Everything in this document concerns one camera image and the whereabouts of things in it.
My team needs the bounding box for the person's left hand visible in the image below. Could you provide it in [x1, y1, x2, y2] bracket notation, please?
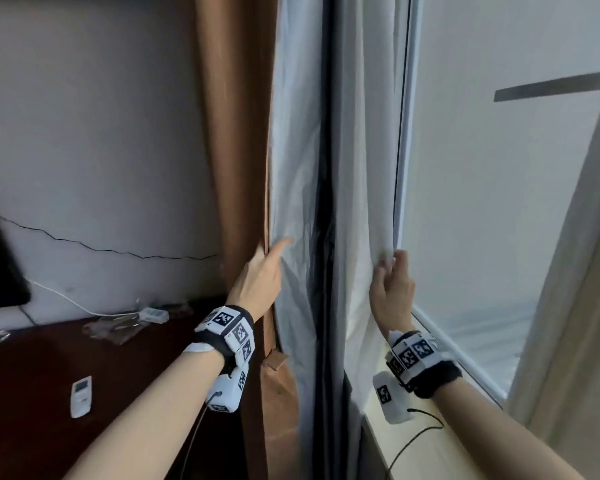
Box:
[225, 237, 296, 321]

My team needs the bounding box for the person's right hand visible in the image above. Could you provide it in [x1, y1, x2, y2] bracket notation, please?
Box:
[369, 250, 417, 338]

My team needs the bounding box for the white grey curtain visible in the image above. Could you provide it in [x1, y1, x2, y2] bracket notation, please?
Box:
[325, 0, 426, 480]

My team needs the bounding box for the brown curtain with grey lining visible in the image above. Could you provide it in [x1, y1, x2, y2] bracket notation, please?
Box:
[194, 0, 332, 480]

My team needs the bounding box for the person's left forearm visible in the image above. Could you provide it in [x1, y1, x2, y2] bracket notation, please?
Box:
[62, 347, 227, 480]

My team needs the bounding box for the person's right forearm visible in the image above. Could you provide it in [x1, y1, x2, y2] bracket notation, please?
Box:
[430, 377, 587, 480]

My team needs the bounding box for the black wristband with marker tags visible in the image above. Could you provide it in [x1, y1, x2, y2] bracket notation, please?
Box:
[182, 305, 256, 376]
[385, 331, 464, 399]

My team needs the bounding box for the white power adapter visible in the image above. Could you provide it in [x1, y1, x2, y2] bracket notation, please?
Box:
[137, 307, 170, 325]

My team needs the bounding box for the beige window sill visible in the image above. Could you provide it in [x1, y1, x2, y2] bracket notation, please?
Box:
[360, 340, 486, 480]

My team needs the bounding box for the grey bar outside window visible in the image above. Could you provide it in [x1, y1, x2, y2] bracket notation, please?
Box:
[494, 69, 600, 103]

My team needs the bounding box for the white remote control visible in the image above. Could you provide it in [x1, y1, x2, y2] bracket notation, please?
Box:
[70, 376, 94, 419]

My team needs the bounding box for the dark wooden desk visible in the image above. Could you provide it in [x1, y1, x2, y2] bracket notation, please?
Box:
[0, 299, 262, 480]

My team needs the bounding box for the white window frame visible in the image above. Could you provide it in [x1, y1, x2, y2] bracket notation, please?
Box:
[399, 0, 512, 406]

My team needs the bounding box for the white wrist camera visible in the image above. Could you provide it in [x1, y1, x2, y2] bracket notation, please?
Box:
[206, 362, 250, 413]
[372, 371, 415, 425]

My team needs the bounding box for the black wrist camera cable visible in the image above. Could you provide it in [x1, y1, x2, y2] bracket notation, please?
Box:
[179, 392, 222, 480]
[387, 408, 446, 480]

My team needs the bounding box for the thin black wall cable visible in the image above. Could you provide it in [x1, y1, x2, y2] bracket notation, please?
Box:
[0, 213, 219, 261]

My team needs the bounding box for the white cable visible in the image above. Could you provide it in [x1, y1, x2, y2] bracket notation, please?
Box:
[25, 278, 147, 318]

